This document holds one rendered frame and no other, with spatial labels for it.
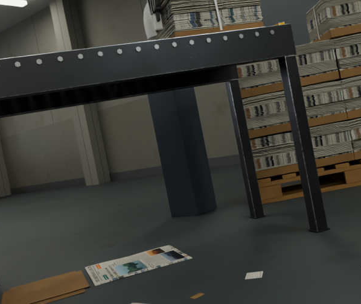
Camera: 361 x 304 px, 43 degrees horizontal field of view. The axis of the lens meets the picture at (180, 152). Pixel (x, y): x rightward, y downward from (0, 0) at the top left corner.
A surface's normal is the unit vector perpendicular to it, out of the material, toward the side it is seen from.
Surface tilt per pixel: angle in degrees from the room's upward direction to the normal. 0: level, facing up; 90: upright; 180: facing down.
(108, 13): 90
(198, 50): 90
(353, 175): 90
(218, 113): 90
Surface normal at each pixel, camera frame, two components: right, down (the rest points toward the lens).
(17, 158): -0.61, 0.15
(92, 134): 0.77, -0.13
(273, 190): 0.00, 0.04
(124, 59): 0.32, -0.04
